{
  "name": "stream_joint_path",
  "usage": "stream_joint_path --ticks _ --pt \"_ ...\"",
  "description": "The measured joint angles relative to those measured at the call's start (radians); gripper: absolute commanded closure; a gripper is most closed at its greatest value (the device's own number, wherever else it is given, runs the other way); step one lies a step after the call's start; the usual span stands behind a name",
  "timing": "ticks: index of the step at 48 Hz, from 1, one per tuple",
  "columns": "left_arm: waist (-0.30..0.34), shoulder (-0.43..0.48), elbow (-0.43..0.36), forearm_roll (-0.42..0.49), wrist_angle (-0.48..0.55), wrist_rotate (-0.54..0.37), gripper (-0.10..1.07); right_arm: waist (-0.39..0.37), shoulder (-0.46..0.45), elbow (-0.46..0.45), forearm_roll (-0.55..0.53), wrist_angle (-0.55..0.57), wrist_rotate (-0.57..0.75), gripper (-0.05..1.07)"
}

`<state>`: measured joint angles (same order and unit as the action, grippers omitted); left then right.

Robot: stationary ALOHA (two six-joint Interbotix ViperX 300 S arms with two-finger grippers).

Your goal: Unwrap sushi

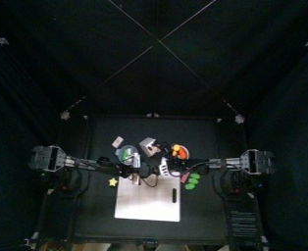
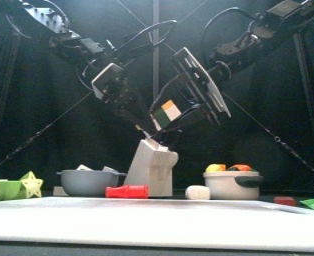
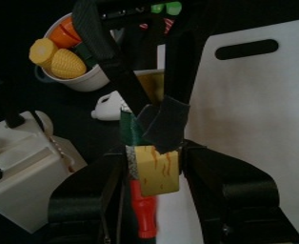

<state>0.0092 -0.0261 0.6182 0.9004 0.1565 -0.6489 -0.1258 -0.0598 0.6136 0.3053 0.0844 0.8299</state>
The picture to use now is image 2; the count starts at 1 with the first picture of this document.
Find toy sushi with green wrap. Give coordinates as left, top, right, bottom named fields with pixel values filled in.
left=151, top=99, right=183, bottom=129

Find yellow toy food piece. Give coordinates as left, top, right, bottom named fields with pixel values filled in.
left=205, top=163, right=229, bottom=173

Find white toy piece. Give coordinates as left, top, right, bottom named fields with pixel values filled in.
left=75, top=163, right=95, bottom=172
left=102, top=165, right=121, bottom=174

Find white wooden block stand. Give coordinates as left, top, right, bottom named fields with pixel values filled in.
left=123, top=137, right=181, bottom=198

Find orange toy food piece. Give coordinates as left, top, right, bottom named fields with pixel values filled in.
left=227, top=163, right=254, bottom=172

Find white toy rice ball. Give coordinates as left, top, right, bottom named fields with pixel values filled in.
left=185, top=185, right=213, bottom=201

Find grey toy pot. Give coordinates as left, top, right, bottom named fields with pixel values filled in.
left=56, top=168, right=129, bottom=198

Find red toy bottle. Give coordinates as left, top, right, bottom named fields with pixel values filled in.
left=105, top=184, right=151, bottom=200

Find small beige toy block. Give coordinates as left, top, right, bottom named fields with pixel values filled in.
left=52, top=185, right=71, bottom=197

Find pale yellow toy star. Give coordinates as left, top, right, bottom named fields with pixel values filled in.
left=19, top=170, right=46, bottom=200

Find large white board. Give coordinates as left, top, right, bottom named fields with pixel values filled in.
left=0, top=196, right=314, bottom=255

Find small red toy block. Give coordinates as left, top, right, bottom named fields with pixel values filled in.
left=273, top=196, right=298, bottom=207

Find green toy box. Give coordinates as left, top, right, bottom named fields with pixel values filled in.
left=0, top=178, right=24, bottom=203

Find grey vertical frame pole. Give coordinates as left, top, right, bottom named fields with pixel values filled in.
left=153, top=0, right=161, bottom=103

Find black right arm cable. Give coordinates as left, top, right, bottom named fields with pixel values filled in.
left=201, top=5, right=257, bottom=63

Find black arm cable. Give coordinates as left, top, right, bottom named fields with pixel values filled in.
left=114, top=19, right=181, bottom=59
left=201, top=5, right=257, bottom=63

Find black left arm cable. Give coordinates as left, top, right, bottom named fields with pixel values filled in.
left=114, top=19, right=181, bottom=59

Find thin diagonal brace cord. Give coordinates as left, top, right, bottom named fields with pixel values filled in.
left=0, top=0, right=211, bottom=177
left=115, top=0, right=314, bottom=183

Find white toy pot black handle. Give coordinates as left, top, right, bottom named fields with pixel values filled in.
left=202, top=170, right=266, bottom=201

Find black frame post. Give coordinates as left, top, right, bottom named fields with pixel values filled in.
left=292, top=31, right=314, bottom=164

